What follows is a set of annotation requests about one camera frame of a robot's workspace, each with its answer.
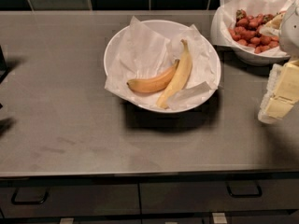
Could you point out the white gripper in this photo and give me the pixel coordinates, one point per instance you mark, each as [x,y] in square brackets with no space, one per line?
[290,32]

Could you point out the pale yellow banana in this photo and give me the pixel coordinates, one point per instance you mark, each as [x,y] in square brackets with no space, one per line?
[180,77]

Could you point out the white bowl with strawberries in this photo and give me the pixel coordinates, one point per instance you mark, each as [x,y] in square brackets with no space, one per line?
[224,19]

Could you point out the white bowl with bananas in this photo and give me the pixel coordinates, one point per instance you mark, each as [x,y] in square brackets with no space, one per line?
[162,28]

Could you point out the orange-yellow banana left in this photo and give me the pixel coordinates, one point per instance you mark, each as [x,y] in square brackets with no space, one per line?
[153,84]

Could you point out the pile of red strawberries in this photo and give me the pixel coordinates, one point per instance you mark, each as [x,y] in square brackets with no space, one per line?
[247,31]

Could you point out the white paper under strawberries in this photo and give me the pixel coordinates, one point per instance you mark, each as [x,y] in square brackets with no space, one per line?
[270,6]

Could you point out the white paper liner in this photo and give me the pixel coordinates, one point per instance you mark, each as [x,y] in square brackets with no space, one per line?
[140,53]

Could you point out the right dark drawer front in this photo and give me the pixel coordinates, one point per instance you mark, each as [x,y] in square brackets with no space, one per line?
[212,196]

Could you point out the dark drawer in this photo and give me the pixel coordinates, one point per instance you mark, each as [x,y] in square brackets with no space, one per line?
[212,196]
[75,201]

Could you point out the dark object at left edge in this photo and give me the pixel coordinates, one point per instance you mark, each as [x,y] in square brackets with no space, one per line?
[3,66]

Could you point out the left dark drawer front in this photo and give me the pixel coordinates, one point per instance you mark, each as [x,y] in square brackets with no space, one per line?
[75,201]

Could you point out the right black drawer handle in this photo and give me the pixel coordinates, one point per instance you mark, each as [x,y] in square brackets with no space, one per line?
[244,189]

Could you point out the black drawer handle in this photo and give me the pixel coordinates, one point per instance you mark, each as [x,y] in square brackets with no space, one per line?
[244,189]
[29,196]

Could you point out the left black drawer handle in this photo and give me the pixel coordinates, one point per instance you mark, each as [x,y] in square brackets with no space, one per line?
[29,196]

